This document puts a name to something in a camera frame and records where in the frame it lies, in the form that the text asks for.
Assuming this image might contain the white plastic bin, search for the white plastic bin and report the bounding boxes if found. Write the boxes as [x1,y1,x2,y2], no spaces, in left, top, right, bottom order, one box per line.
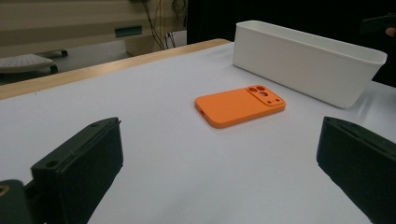
[232,20,389,109]

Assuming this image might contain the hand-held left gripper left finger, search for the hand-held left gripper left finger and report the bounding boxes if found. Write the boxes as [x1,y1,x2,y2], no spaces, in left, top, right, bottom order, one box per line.
[30,117,124,224]

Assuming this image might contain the grey desk drawer handle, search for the grey desk drawer handle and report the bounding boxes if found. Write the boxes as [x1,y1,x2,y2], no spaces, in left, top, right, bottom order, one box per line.
[114,24,144,38]

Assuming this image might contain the white table cover sheet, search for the white table cover sheet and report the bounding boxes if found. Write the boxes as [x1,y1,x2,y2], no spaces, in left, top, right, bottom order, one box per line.
[0,42,396,224]

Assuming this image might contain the orange phone case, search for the orange phone case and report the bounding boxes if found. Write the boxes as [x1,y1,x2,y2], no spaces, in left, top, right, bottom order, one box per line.
[194,84,287,130]

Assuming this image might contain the hanging black cables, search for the hanging black cables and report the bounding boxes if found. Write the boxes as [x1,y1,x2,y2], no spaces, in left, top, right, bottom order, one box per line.
[140,0,189,50]

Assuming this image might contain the grey chair base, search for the grey chair base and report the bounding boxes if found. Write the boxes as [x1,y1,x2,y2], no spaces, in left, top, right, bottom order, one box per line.
[0,49,69,76]

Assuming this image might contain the wooden desk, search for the wooden desk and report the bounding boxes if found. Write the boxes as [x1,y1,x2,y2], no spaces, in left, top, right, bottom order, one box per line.
[0,0,189,59]

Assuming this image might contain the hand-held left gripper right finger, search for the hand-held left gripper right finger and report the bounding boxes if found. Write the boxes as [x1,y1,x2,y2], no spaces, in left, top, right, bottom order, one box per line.
[316,116,396,224]

